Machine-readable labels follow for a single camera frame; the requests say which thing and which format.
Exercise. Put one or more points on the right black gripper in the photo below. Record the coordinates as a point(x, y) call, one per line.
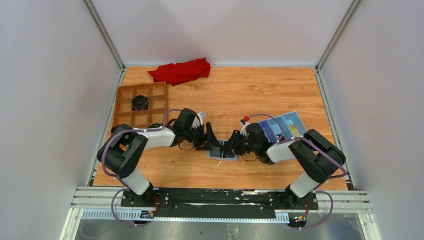
point(232, 145)

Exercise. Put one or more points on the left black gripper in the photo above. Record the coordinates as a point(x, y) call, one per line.
point(211, 139)

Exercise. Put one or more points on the brown compartment tray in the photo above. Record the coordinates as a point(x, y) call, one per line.
point(158, 105)

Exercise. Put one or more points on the blue plastic box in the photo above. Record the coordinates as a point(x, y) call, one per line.
point(287, 125)

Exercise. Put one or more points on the black credit card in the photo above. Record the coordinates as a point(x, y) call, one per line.
point(215, 152)

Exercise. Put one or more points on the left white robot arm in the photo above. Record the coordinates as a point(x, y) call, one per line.
point(120, 154)

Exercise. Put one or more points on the blue yellow coiled item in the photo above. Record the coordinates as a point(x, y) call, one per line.
point(155, 125)

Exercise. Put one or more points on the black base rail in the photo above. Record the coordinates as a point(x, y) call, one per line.
point(208, 203)

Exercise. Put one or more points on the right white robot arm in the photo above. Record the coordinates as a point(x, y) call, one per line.
point(317, 156)

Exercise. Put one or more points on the red cloth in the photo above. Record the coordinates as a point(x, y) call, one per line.
point(181, 72)

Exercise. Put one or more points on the black round part upper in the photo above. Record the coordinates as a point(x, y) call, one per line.
point(139, 103)

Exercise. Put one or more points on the aluminium frame rail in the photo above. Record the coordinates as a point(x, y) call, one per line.
point(103, 203)

